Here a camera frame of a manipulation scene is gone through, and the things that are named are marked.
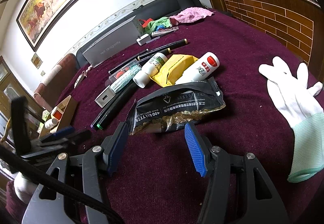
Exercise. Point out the pink cloth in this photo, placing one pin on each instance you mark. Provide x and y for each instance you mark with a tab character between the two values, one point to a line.
190	15

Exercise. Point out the silver grey long box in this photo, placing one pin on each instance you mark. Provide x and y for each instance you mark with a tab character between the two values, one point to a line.
114	41

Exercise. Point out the brown armchair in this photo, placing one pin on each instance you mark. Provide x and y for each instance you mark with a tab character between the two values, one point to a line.
52	85

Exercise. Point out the black marker yellow cap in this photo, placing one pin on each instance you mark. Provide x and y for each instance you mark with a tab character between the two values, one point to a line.
165	51

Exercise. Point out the clear pen package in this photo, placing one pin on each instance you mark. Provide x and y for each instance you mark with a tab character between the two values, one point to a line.
161	32

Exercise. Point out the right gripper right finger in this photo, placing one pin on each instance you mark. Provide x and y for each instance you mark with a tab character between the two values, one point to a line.
264	205

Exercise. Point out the black marker grey cap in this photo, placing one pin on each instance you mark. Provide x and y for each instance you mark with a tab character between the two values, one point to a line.
127	61

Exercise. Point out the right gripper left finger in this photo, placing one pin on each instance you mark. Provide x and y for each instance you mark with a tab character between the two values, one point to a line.
83	173

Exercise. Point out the white bottle red cap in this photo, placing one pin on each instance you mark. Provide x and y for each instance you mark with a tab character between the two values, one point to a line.
200	70

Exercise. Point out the yellow foil packet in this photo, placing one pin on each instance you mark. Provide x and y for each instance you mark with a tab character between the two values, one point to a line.
173	69

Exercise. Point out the white pill bottle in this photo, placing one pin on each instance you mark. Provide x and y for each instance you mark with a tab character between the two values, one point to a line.
51	123

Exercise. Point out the black marker gold cap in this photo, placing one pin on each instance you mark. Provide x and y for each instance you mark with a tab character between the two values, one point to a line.
175	44

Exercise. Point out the green cloth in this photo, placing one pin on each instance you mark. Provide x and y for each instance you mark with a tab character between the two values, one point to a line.
155	25

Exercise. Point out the teal white pack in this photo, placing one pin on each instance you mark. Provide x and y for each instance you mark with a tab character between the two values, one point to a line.
124	79

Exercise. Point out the small white charger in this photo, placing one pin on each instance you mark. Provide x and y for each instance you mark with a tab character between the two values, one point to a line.
143	39

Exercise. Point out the cardboard tray box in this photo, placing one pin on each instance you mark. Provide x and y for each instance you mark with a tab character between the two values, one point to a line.
68	106

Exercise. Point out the black gold snack packet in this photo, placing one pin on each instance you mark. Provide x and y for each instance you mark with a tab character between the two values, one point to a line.
170	108

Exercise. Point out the white bottle green label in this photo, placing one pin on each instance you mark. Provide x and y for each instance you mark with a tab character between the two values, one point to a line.
149	69

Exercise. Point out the white power adapter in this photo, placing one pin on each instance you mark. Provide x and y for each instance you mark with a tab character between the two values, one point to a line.
105	96

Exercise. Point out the dark red tablecloth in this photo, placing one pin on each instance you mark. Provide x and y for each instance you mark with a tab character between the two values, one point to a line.
239	141

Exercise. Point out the white cotton glove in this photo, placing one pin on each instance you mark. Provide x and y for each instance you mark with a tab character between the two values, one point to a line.
297	103

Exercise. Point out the wooden brick-pattern cabinet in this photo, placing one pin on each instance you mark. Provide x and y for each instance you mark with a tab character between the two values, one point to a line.
297	24

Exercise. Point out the clear case red items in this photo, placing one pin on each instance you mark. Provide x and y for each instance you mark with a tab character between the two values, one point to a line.
115	74

